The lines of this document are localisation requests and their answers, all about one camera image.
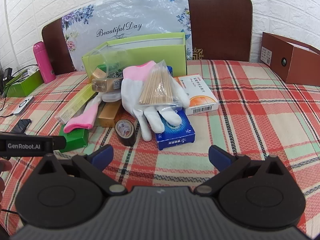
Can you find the white flat device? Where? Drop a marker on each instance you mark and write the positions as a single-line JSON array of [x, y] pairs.
[[23, 104]]

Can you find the clear plastic case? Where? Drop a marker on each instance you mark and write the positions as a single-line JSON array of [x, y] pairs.
[[111, 97]]

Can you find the person's left hand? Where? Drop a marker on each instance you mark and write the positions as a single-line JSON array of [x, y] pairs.
[[3, 166]]

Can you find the clear plastic cup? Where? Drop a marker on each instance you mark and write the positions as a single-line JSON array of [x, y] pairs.
[[110, 61]]

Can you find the brown shoe box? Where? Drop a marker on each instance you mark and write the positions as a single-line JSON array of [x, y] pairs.
[[300, 65]]

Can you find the tape roll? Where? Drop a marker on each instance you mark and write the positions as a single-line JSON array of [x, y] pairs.
[[125, 138]]

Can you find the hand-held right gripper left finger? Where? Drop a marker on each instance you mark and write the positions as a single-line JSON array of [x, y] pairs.
[[103, 153]]

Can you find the bag of toothpicks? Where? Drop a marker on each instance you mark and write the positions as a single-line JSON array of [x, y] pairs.
[[156, 87]]

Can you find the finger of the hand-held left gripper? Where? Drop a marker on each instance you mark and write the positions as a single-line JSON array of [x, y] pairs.
[[60, 142]]

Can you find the pink thermos bottle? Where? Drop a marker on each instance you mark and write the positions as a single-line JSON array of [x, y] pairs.
[[43, 62]]

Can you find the orange white medicine box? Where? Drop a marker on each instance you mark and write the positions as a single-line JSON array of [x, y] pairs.
[[202, 100]]

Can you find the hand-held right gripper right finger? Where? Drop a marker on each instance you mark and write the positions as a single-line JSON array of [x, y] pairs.
[[220, 156]]

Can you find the blue white packet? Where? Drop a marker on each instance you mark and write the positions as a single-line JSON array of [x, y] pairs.
[[170, 71]]

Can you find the floral plastic bag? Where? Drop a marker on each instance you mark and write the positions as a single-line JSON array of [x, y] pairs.
[[140, 12]]

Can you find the blue cardboard box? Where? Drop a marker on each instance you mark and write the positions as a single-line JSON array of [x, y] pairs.
[[175, 137]]

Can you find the steel wool scourer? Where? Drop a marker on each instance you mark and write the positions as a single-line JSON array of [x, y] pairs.
[[116, 73]]

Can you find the lime green storage box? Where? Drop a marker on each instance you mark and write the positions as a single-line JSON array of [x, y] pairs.
[[160, 55]]

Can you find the green open carton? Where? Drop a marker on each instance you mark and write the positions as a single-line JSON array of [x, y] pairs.
[[27, 85]]

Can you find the white glove pink cuff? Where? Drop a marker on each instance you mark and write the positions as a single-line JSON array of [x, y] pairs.
[[132, 97], [83, 118]]

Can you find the red plaid blanket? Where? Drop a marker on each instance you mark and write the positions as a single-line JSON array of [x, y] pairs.
[[250, 130]]

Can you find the brown wooden headboard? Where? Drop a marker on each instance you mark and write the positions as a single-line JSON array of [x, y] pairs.
[[220, 22]]

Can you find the white power strip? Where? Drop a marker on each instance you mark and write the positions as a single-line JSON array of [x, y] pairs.
[[32, 71]]

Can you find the black charger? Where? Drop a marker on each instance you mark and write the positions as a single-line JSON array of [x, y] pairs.
[[6, 75]]

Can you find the black flat object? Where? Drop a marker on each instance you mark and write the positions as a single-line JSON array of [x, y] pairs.
[[22, 125]]

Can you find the long yellow-green box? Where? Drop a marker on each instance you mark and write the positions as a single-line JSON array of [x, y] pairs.
[[75, 103]]

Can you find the small green box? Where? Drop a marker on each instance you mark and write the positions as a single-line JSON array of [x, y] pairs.
[[75, 137]]

